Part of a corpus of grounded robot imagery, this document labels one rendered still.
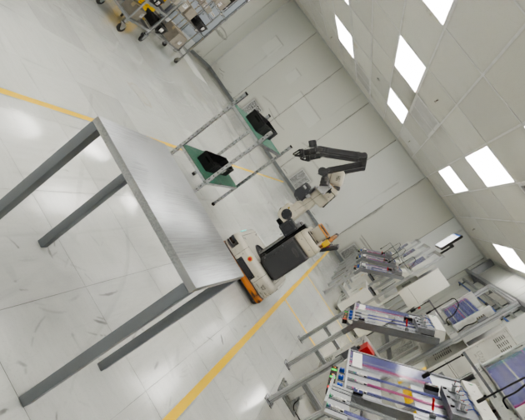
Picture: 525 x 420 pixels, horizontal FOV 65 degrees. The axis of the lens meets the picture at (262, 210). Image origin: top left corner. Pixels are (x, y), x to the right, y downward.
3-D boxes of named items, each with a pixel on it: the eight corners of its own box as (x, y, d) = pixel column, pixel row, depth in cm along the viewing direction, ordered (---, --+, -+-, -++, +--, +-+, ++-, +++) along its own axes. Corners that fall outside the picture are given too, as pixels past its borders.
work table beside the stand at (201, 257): (43, 240, 202) (165, 143, 186) (106, 368, 187) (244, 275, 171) (-49, 241, 159) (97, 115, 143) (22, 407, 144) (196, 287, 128)
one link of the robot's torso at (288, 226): (286, 237, 409) (306, 223, 403) (280, 240, 381) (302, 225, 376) (271, 216, 412) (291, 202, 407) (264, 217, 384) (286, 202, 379)
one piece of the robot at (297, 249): (275, 279, 432) (342, 236, 415) (263, 290, 379) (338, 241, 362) (257, 252, 436) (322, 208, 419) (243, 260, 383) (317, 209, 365)
